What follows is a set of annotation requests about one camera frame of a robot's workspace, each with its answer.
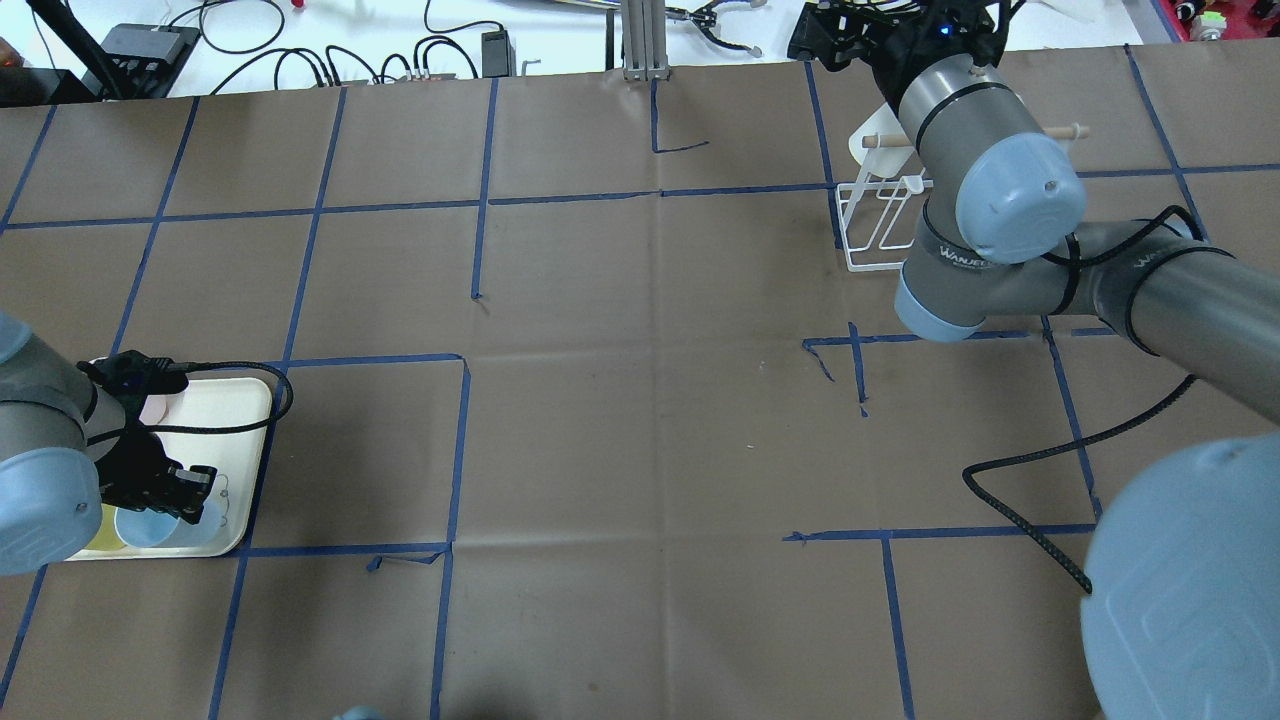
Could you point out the white ikea cup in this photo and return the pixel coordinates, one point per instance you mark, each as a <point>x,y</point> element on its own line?
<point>882,150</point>

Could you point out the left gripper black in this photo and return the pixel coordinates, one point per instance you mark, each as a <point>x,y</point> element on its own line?
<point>133,462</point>

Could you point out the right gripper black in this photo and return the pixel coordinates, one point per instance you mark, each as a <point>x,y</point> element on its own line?
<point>893,48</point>

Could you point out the light blue cup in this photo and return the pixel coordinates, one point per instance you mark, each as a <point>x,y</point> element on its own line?
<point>155,530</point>

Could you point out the yellow cup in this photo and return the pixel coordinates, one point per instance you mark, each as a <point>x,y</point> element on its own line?
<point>106,538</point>

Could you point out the cream plastic tray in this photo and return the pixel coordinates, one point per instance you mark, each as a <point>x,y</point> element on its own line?
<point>219,402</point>

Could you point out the white wire cup rack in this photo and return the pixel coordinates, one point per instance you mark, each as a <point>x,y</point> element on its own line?
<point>890,197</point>

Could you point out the black power adapter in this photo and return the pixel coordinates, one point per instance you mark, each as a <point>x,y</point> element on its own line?
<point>497,54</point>

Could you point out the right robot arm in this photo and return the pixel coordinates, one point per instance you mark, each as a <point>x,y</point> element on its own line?
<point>1179,613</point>

